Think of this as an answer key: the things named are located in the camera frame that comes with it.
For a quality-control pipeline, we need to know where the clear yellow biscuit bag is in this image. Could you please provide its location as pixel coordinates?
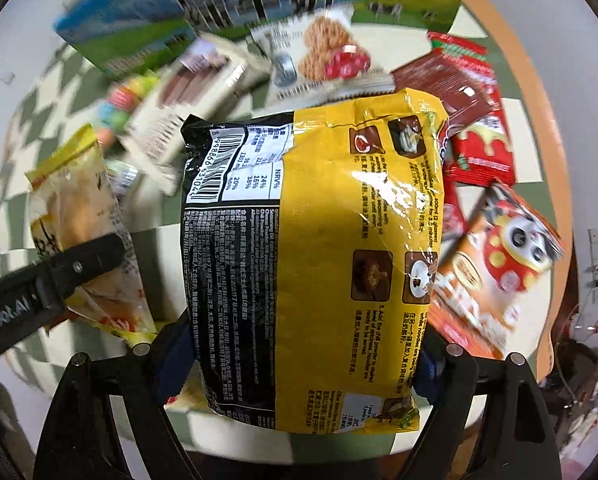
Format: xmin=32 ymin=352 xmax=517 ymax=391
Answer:
xmin=26 ymin=125 xmax=157 ymax=344

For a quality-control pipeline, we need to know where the small white panda packet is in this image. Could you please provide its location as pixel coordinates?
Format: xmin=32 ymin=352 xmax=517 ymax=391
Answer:
xmin=106 ymin=159 xmax=139 ymax=197

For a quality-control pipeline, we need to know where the orange panda snack bag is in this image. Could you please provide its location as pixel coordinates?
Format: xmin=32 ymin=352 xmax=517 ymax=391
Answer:
xmin=427 ymin=180 xmax=564 ymax=360

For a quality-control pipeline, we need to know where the yellow black noodle packet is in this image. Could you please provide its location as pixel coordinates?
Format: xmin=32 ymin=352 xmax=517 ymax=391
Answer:
xmin=180 ymin=89 xmax=448 ymax=434

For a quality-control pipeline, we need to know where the colourful candy ball bag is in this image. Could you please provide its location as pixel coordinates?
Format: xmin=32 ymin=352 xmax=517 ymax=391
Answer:
xmin=94 ymin=70 xmax=160 ymax=150

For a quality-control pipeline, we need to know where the red green snack packet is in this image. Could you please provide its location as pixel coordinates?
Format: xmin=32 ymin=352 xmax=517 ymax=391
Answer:
xmin=427 ymin=32 xmax=516 ymax=188

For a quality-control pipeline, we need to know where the chocolate wafer stick packet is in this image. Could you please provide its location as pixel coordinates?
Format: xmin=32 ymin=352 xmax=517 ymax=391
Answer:
xmin=120 ymin=34 xmax=272 ymax=196

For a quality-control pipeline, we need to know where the dark red brown sachet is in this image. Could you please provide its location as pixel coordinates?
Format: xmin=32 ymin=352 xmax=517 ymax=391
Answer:
xmin=391 ymin=51 xmax=496 ymax=136

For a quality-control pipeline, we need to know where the white cookie snack packet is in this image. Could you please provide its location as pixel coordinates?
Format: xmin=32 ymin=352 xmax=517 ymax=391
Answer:
xmin=251 ymin=3 xmax=395 ymax=113

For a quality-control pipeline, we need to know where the small red sachet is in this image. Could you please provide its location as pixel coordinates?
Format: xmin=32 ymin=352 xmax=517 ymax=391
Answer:
xmin=441 ymin=178 xmax=466 ymax=242

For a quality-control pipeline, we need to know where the green white checkered mat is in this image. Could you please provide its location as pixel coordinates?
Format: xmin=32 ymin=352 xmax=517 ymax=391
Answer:
xmin=0 ymin=0 xmax=572 ymax=464

